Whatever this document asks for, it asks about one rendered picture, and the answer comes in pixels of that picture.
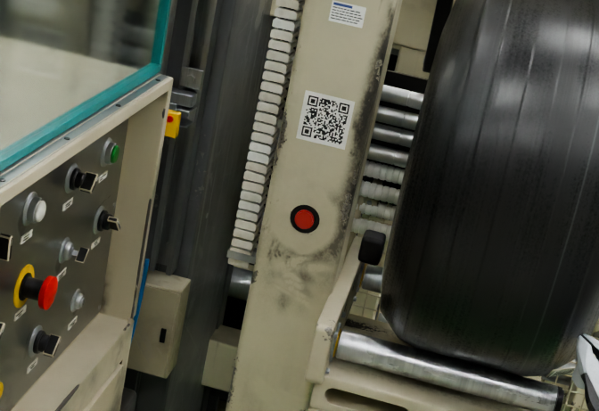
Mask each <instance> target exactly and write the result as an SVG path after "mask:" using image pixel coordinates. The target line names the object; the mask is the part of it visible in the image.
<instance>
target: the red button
mask: <svg viewBox="0 0 599 411"><path fill-rule="evenodd" d="M314 222H315V217H314V215H313V214H312V212H310V211H309V210H300V211H299V212H298V213H297V214H296V216H295V224H296V225H297V226H298V227H299V228H301V229H309V228H310V227H311V226H312V225H313V224H314Z"/></svg>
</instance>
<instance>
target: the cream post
mask: <svg viewBox="0 0 599 411"><path fill-rule="evenodd" d="M334 1H338V2H343V3H346V4H353V5H357V6H362V7H365V8H366V11H365V18H364V23H363V28H358V27H354V26H350V25H346V24H341V23H338V22H334V21H329V16H330V11H331V7H332V0H306V2H305V6H304V12H303V16H302V21H301V25H300V30H299V38H298V43H297V47H296V53H295V57H294V62H293V66H292V71H291V79H290V84H289V88H288V94H287V98H286V103H285V107H284V112H283V120H282V125H281V131H280V136H279V141H278V145H277V149H276V154H275V161H274V166H273V171H272V176H271V180H270V185H269V189H268V194H267V202H266V207H265V212H264V217H263V221H262V226H261V230H260V235H259V239H258V248H257V253H256V258H255V264H254V269H253V274H252V278H251V282H250V289H249V294H248V299H247V303H246V308H245V312H244V317H243V321H242V330H241V335H240V340H239V344H238V349H237V353H236V358H235V362H234V371H233V376H232V381H231V385H230V390H229V394H228V399H227V404H226V411H308V408H309V402H310V398H311V394H312V390H313V386H314V384H313V383H312V382H307V381H305V373H306V369H307V365H308V357H309V353H310V349H311V345H312V340H313V337H314V332H315V329H316V324H317V321H318V319H319V317H320V315H321V313H322V311H323V309H324V305H325V303H326V301H327V299H328V297H329V295H330V294H332V292H333V288H334V286H335V284H336V282H337V280H338V278H339V275H340V273H341V270H342V267H343V263H344V259H345V255H346V251H347V247H348V243H349V236H350V231H351V227H352V223H353V219H354V215H355V211H356V206H357V199H358V195H359V192H360V187H361V184H362V179H363V175H364V171H365V164H366V160H367V155H368V152H369V147H370V143H371V140H372V135H373V128H374V124H375V120H376V116H377V111H378V108H379V103H380V100H381V95H382V89H383V84H384V80H385V76H386V72H387V68H388V64H389V59H390V52H391V48H392V44H393V40H394V36H395V32H396V28H397V24H398V16H399V13H400V8H401V5H402V0H334ZM306 90H308V91H312V92H316V93H319V94H323V95H330V96H334V97H338V98H341V99H345V100H350V101H353V102H355V105H354V110H353V113H352V118H351V122H350V126H349V134H348V138H347V142H346V146H345V150H342V149H339V148H335V147H331V146H328V145H324V144H318V143H313V142H309V141H306V140H302V139H298V138H296V136H297V132H298V127H299V123H300V114H301V110H302V105H303V101H304V96H305V92H306ZM300 210H309V211H310V212H312V214H313V215H314V217H315V222H314V224H313V225H312V226H311V227H310V228H309V229H301V228H299V227H298V226H297V225H296V224H295V216H296V214H297V213H298V212H299V211H300Z"/></svg>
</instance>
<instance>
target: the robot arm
mask: <svg viewBox="0 0 599 411"><path fill-rule="evenodd" d="M576 352H577V361H578V363H577V365H576V367H575V369H574V371H573V373H572V380H573V382H574V383H575V385H576V386H577V387H578V388H580V389H584V390H585V399H586V403H587V408H588V410H589V411H599V341H598V340H597V339H595V338H593V337H591V336H589V335H587V334H585V333H584V334H582V335H580V336H579V337H578V338H577V347H576ZM594 354H595V356H594Z"/></svg>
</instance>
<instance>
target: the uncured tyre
mask: <svg viewBox="0 0 599 411"><path fill-rule="evenodd" d="M380 311H381V313H382V315H383V316H384V318H385V319H386V321H387V322H388V324H389V325H390V327H391V329H392V330H393V332H394V333H395V334H396V335H397V337H398V338H399V339H400V340H401V341H404V342H406V343H407V344H409V345H411V346H412V347H414V348H416V349H421V350H425V351H429V352H432V353H436V354H439V355H442V356H446V357H450V358H455V359H459V360H463V361H466V362H469V363H473V364H476V365H480V366H485V367H489V368H493V369H496V370H499V371H503V372H507V373H510V374H516V375H519V376H544V375H546V374H549V373H550V372H551V371H552V370H553V369H557V368H559V367H561V366H564V365H566V364H568V363H570V361H572V360H574V359H575V358H577V352H576V347H577V338H578V337H579V336H580V335H582V334H584V333H585V334H587V335H589V336H591V334H592V332H593V330H594V328H595V325H596V323H597V320H598V318H599V0H455V3H454V6H453V8H452V10H451V12H450V14H449V16H448V18H447V22H446V24H445V26H444V28H443V30H442V33H441V36H440V39H439V44H438V47H437V50H436V53H435V56H434V60H433V63H432V66H431V72H430V75H429V78H428V82H427V86H426V88H425V92H424V96H423V102H422V105H421V109H420V112H419V116H418V120H417V123H416V127H415V131H414V136H413V140H412V143H411V147H410V151H409V155H408V159H407V163H406V169H405V173H404V176H403V180H402V184H401V188H400V192H399V196H398V203H397V207H396V210H395V215H394V218H393V223H392V227H391V231H390V238H389V242H388V247H387V251H386V256H385V260H384V265H383V270H382V293H381V307H380Z"/></svg>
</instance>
